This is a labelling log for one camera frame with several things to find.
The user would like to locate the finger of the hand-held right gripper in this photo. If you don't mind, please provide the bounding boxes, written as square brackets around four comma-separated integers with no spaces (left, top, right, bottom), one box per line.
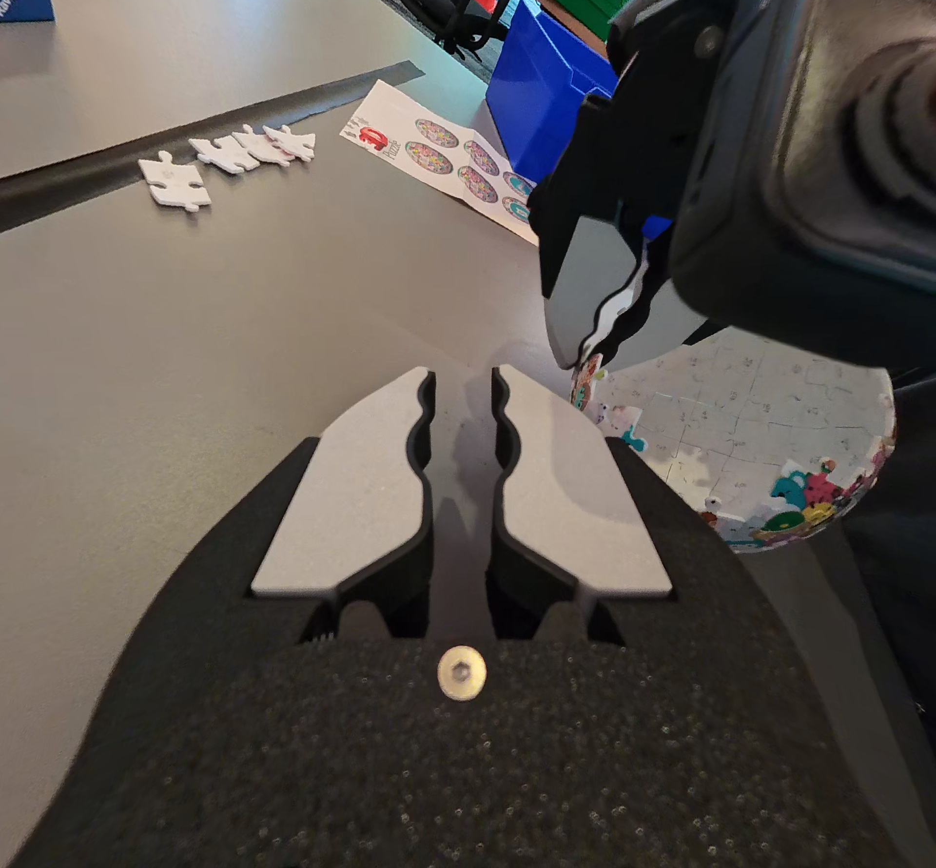
[543,215,653,370]
[585,272,721,375]

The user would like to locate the colourful puzzle ball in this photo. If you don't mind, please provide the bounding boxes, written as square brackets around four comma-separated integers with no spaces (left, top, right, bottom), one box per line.
[568,327,897,554]

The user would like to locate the white puzzle leaflet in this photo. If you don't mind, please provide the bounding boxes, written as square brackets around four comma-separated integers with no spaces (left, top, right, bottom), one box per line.
[338,79,544,249]

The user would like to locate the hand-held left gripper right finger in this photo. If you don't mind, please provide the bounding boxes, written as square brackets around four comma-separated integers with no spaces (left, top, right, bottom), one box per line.
[487,364,677,642]

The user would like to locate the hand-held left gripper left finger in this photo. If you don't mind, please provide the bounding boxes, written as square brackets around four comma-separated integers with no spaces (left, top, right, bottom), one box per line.
[252,365,437,642]

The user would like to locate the two joined white puzzle pieces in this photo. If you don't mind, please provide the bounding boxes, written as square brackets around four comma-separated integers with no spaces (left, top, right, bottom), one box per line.
[189,134,263,177]

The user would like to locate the single white puzzle piece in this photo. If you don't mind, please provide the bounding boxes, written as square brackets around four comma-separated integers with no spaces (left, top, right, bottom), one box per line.
[264,122,318,164]
[233,124,295,170]
[138,150,215,215]

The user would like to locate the blue plastic bin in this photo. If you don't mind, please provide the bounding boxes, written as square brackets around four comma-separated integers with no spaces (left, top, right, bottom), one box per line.
[485,0,624,190]

